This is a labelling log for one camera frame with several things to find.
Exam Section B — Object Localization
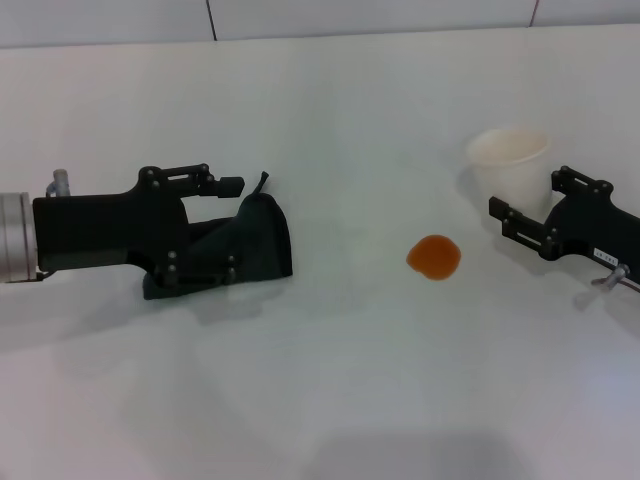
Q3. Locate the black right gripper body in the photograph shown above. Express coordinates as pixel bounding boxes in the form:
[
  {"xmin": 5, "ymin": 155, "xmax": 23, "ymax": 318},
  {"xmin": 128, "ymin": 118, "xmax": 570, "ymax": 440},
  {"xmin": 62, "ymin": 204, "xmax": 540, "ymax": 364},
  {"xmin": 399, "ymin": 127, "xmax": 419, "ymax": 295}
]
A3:
[{"xmin": 541, "ymin": 192, "xmax": 640, "ymax": 282}]

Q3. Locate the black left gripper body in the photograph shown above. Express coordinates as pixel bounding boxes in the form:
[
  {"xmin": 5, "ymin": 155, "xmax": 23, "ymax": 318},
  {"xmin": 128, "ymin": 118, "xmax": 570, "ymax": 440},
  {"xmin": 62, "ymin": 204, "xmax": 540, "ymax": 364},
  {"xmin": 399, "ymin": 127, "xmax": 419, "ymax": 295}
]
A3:
[{"xmin": 32, "ymin": 166, "xmax": 200, "ymax": 288}]

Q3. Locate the white paper cup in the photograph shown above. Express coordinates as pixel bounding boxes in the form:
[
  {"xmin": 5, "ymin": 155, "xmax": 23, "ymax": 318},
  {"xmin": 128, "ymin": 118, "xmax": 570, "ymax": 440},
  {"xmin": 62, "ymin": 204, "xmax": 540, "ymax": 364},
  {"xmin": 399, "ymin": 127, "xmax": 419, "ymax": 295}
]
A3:
[{"xmin": 466, "ymin": 125, "xmax": 552, "ymax": 221}]

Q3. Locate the dark blue rag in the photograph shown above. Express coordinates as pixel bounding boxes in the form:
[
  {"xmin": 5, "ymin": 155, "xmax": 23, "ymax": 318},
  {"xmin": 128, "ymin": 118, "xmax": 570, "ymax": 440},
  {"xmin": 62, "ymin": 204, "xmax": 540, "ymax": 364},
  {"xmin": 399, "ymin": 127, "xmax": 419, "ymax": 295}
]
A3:
[{"xmin": 141, "ymin": 171, "xmax": 295, "ymax": 301}]

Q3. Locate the orange round fruit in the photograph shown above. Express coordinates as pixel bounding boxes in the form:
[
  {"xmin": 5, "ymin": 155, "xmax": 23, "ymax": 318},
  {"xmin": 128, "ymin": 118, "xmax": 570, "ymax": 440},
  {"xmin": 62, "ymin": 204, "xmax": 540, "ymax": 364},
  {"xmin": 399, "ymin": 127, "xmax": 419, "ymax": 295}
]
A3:
[{"xmin": 405, "ymin": 234, "xmax": 462, "ymax": 282}]

